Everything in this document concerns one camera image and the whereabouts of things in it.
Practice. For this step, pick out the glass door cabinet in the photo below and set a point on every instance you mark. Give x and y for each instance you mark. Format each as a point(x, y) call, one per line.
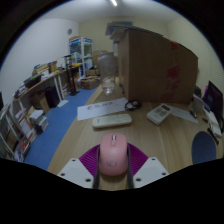
point(81, 53)

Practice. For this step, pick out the long wooden wall desk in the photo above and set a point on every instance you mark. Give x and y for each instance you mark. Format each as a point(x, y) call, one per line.
point(43, 81)

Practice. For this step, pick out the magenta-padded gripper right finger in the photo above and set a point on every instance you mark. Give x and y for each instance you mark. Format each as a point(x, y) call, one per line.
point(150, 170)

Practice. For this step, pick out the round wall clock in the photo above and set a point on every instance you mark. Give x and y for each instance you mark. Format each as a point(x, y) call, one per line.
point(70, 31)

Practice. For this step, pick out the large brown cardboard box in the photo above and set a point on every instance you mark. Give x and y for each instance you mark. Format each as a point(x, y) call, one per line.
point(150, 66)

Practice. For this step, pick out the round dark blue mouse pad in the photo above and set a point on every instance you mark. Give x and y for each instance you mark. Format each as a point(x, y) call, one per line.
point(203, 148)

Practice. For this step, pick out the white paper sheet with writing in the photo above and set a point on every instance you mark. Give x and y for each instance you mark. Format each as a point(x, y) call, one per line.
point(100, 108)

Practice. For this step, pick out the black office chair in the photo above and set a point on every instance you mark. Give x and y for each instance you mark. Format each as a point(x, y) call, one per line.
point(215, 96)

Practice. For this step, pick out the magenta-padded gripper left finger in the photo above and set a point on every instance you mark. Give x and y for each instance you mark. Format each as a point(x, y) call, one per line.
point(75, 170)

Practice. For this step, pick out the pink computer mouse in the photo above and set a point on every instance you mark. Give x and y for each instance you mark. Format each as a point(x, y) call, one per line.
point(113, 155)

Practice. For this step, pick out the black metal stand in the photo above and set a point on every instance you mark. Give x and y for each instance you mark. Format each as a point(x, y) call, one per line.
point(71, 76)

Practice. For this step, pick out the long ceiling light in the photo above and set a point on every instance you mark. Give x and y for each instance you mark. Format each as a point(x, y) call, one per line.
point(114, 2)

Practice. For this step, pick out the plain white paper sheet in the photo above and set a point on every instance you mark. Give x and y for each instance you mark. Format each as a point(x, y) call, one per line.
point(181, 114)

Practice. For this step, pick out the black marker pen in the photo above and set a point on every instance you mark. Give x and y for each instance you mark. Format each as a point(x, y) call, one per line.
point(213, 136)

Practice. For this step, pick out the open cardboard box with items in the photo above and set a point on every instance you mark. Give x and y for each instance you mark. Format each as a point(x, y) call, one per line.
point(90, 82)

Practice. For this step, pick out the low shelf unit with books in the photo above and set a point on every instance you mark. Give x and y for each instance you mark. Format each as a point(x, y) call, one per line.
point(15, 133)

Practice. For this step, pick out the white calculator with green display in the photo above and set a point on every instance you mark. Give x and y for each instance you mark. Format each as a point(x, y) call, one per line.
point(159, 114)

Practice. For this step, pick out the clear plastic bottle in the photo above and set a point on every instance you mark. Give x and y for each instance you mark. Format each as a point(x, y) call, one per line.
point(107, 71)

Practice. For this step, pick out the small black clip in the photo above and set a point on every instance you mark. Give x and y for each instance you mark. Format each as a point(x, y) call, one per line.
point(193, 113)

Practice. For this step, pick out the grey wall window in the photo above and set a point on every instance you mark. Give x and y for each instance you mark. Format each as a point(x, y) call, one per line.
point(118, 26)

